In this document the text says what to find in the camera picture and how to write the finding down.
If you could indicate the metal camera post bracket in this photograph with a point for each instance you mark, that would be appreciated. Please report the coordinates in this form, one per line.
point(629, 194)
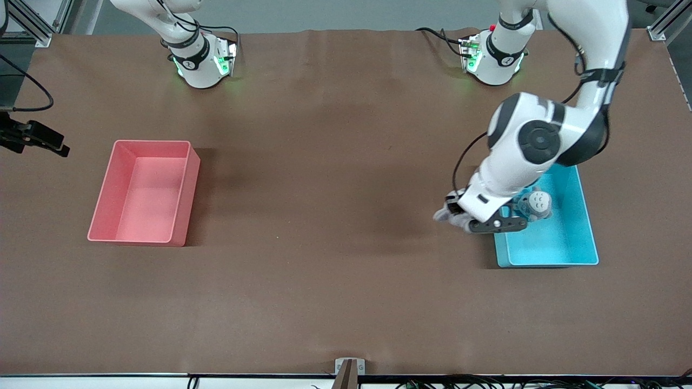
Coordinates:
point(360, 367)

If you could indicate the blue plastic box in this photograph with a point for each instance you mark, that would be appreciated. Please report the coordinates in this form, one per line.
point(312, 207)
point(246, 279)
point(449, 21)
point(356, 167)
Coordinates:
point(557, 243)

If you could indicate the aluminium frame profile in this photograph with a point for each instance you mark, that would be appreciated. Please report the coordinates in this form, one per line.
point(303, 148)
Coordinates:
point(657, 32)
point(43, 38)

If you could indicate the arm base connector plate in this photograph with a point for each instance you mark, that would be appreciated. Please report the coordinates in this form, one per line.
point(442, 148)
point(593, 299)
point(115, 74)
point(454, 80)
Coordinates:
point(469, 54)
point(226, 56)

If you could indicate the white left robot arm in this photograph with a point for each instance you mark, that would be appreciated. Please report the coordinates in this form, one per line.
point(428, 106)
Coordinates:
point(594, 32)

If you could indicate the brown table cover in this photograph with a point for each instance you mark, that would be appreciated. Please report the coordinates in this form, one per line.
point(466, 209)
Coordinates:
point(346, 162)

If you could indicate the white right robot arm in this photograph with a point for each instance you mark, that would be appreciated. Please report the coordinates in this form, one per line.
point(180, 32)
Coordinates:
point(197, 67)

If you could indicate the pink plastic box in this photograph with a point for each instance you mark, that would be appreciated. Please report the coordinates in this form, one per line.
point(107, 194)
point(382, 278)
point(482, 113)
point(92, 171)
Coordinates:
point(146, 216)

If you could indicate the grey plush toy white belly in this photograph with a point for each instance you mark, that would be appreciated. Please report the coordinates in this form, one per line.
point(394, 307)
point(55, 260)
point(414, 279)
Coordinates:
point(444, 217)
point(538, 204)

